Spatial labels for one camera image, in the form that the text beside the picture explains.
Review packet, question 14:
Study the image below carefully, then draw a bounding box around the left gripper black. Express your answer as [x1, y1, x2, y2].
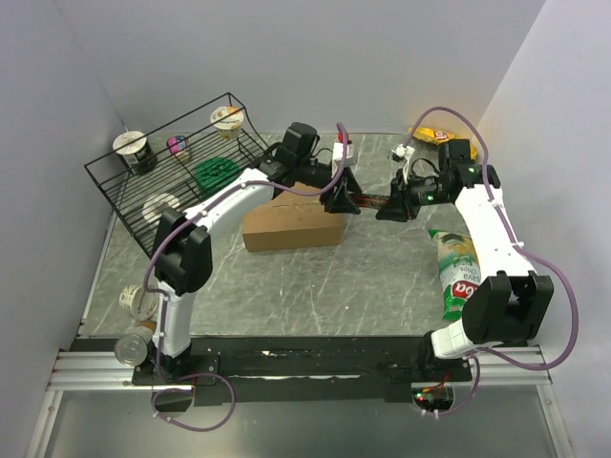
[296, 157, 362, 215]

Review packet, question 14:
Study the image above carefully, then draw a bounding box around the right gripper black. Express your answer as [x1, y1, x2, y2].
[376, 168, 452, 223]

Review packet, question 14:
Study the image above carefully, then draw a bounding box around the red black utility knife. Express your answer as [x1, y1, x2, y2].
[351, 194, 389, 210]

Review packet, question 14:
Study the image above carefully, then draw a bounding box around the brown cardboard express box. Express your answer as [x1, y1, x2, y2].
[242, 192, 347, 253]

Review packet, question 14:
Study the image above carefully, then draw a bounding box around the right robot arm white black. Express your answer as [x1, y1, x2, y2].
[376, 139, 554, 381]

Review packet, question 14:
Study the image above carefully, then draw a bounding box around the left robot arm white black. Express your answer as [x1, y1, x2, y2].
[143, 122, 361, 384]

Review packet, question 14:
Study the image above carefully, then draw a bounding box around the green cassava chips bag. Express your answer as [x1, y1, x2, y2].
[429, 229, 481, 321]

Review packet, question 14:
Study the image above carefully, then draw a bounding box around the yogurt cup peach label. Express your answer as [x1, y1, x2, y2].
[210, 106, 244, 139]

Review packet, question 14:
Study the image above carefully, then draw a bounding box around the green lidded jar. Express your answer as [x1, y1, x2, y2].
[195, 157, 241, 198]

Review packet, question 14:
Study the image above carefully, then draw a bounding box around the small purple yogurt cup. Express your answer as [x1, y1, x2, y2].
[166, 135, 191, 160]

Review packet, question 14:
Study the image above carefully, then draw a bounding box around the dark labelled yogurt cup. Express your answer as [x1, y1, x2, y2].
[112, 131, 158, 176]

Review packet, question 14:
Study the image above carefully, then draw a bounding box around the white chobani yogurt cup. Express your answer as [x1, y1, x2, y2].
[118, 284, 158, 321]

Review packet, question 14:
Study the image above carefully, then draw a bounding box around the orange labelled tin can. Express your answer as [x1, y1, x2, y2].
[114, 320, 157, 367]

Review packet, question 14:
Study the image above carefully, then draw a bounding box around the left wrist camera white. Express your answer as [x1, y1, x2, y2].
[331, 133, 358, 175]

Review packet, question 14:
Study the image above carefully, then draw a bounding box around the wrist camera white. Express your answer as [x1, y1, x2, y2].
[390, 144, 415, 181]
[331, 133, 358, 175]

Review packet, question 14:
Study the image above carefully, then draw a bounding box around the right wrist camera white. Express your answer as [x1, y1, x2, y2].
[390, 144, 415, 181]

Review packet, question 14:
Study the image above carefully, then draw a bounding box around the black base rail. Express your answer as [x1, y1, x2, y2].
[71, 334, 526, 407]

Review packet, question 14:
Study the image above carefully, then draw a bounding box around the black wire rack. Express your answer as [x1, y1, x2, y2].
[84, 93, 267, 256]

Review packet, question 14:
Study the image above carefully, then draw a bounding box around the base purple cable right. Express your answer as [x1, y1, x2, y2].
[421, 355, 480, 421]

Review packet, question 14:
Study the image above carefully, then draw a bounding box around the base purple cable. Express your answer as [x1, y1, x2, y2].
[151, 370, 237, 434]
[421, 355, 480, 421]

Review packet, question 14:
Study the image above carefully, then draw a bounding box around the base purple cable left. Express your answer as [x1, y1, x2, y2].
[151, 370, 237, 434]

